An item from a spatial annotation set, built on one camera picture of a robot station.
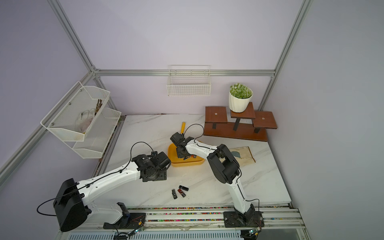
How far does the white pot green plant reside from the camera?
0.84m

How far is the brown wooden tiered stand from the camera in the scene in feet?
3.08

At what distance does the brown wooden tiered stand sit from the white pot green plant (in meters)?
0.05

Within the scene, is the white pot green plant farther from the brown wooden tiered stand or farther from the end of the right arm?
the end of the right arm

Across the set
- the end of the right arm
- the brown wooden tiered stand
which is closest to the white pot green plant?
the brown wooden tiered stand
